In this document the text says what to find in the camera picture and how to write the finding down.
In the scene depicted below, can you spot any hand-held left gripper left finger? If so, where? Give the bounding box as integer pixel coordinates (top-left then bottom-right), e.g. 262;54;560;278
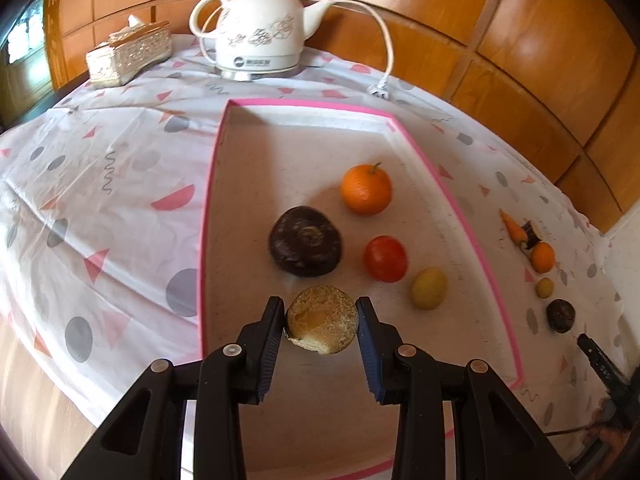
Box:
62;296;287;480

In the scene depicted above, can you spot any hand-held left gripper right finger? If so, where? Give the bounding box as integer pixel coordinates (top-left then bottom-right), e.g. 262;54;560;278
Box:
355;296;576;480

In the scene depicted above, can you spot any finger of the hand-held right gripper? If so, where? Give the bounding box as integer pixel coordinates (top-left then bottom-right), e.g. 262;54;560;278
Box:
577;333;631;394

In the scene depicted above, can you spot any dark bark sugarcane piece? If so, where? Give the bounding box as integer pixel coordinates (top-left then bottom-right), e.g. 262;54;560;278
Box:
285;285;360;356
520;220;543;251

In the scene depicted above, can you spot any dark purple round fruit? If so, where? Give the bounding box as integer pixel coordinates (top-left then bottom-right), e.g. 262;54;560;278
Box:
269;206;344;278
546;299;577;334

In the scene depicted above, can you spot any red tomato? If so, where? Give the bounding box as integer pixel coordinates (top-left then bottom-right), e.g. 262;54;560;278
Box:
363;236;408;283

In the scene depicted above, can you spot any small carrot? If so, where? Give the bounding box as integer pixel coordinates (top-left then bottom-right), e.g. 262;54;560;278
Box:
501;211;530;248

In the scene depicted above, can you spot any orange with stem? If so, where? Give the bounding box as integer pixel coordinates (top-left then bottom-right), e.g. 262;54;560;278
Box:
341;162;393;217

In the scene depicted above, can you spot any pink rimmed rectangular tray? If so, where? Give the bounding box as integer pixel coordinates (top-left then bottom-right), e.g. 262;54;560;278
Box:
199;98;526;480

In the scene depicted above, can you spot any white patterned tablecloth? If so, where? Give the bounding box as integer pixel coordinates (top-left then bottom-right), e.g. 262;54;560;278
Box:
0;32;626;480

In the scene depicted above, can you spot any silver kettle base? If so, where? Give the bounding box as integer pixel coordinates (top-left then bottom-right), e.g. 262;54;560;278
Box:
215;57;301;82

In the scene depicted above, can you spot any cream embossed tissue box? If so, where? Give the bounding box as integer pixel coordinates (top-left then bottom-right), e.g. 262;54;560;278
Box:
85;15;173;87

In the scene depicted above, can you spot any white floral ceramic kettle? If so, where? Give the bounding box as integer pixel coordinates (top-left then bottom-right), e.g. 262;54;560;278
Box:
189;0;335;73

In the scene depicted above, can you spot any wooden door with glass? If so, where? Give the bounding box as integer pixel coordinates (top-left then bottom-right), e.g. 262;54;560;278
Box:
0;0;53;128

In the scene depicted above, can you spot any white power cord with plug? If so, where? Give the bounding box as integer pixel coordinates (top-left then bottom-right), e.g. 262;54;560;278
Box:
199;0;397;100

